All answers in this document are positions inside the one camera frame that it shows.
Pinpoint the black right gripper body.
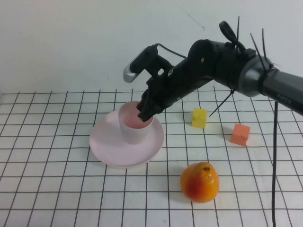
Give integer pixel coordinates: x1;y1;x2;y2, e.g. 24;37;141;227
145;58;210;112

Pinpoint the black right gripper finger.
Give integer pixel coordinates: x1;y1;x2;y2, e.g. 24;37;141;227
138;101;164;122
136;90;152;111

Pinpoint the pink plastic cup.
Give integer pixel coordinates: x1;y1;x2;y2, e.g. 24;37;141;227
118;101;155;144

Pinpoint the pink round plate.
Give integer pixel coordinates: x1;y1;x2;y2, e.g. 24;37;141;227
89;110;165;169

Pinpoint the yellow foam cube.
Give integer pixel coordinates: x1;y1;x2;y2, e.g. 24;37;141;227
191;108;208;129

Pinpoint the orange foam cube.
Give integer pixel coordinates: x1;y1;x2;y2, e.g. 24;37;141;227
230;123;251;147

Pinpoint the orange toy fruit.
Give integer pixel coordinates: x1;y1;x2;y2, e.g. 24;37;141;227
180;162;220;203

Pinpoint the white grid tablecloth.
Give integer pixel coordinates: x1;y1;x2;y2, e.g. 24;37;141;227
0;84;303;227

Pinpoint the thin black camera cable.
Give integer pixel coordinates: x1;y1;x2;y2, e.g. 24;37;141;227
155;43;187;59

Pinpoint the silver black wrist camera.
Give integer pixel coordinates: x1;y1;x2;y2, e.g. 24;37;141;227
123;45;172;83

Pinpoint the black cable loop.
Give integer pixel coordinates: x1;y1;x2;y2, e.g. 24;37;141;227
218;21;247;52

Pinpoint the thick black hanging cable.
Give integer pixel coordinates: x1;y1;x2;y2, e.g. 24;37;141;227
271;99;279;227

